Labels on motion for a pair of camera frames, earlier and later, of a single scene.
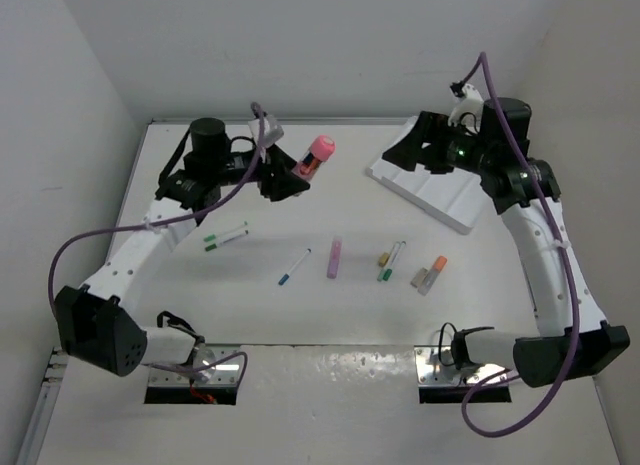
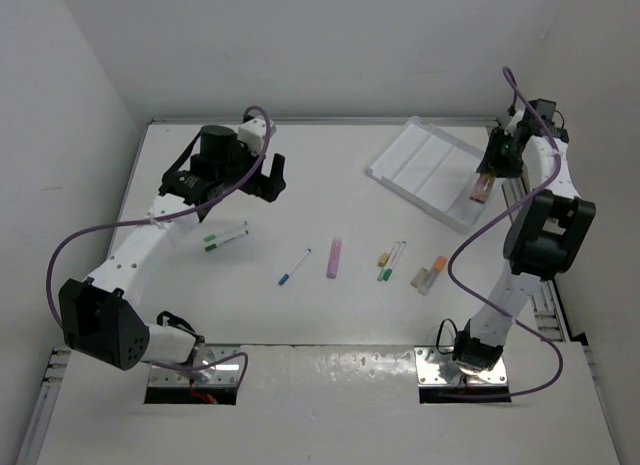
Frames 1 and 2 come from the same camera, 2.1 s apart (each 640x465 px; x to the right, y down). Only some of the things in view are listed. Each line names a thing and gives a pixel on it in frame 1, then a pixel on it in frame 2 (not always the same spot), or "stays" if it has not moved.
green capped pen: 214,236 stays
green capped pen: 215,245 stays
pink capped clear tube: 320,151 -> 482,187
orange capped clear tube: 433,275 stays
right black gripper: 432,128 -> 494,160
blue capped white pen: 286,276 stays
